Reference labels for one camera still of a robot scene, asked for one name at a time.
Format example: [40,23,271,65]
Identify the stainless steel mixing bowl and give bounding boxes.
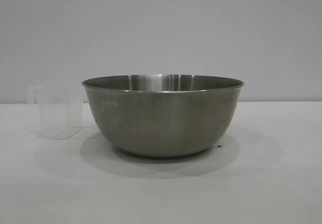
[80,73,246,158]

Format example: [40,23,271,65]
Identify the translucent plastic measuring cup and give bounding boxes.
[27,86,84,141]

